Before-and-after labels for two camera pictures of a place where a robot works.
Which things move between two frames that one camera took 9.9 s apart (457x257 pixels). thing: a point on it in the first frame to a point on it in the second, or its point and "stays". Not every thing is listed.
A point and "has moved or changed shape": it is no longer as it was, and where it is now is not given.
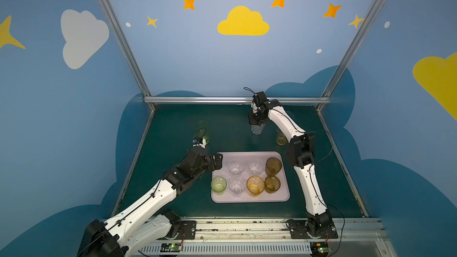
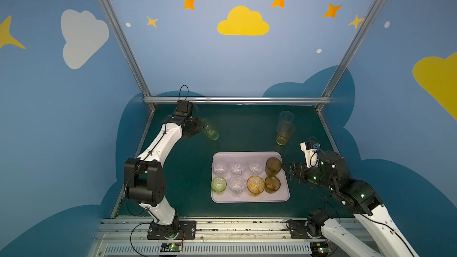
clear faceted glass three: x=255 y=167 stays
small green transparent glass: x=218 y=185 stays
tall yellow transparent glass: x=281 y=139 stays
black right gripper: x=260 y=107 to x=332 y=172
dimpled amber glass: x=272 y=184 stays
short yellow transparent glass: x=255 y=185 stays
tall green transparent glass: x=203 y=131 has moved or changed shape
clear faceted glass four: x=257 y=129 to x=219 y=167
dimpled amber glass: x=273 y=165 stays
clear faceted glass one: x=237 y=184 stays
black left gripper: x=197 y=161 to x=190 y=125
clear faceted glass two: x=235 y=166 stays
